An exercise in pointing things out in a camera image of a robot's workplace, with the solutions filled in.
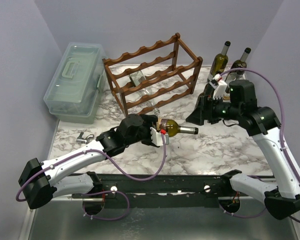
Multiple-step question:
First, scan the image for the silver metal pipe fitting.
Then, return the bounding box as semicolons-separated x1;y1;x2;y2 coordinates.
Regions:
76;132;95;144

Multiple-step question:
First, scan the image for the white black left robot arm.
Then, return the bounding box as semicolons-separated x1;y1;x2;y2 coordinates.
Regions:
15;114;169;210

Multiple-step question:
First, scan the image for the green bottle brown label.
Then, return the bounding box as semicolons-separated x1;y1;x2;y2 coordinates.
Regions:
156;118;199;137

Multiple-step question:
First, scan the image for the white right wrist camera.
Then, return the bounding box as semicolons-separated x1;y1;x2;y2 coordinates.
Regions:
209;73;228;100

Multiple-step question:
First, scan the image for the clear glass wine bottle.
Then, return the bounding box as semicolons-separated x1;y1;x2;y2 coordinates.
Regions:
129;70;160;116

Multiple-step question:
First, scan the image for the translucent green plastic toolbox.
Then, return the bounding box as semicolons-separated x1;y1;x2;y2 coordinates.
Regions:
43;42;106;125

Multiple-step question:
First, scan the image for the green bottle silver foil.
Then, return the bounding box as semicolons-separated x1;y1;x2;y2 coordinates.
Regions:
226;47;251;82
207;41;231;82

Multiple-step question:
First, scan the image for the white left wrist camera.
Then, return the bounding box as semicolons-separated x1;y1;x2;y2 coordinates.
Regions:
150;127;170;147

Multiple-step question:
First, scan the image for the brown wooden wine rack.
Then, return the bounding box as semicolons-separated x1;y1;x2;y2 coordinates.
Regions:
102;32;203;117

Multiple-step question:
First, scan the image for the black metal base rail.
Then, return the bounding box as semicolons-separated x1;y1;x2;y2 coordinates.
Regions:
71;171;277;210

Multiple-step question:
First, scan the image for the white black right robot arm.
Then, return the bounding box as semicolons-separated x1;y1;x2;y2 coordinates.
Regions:
186;79;300;220

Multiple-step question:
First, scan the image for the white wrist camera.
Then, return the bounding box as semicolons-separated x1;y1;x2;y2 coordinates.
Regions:
209;73;228;100
150;127;170;147

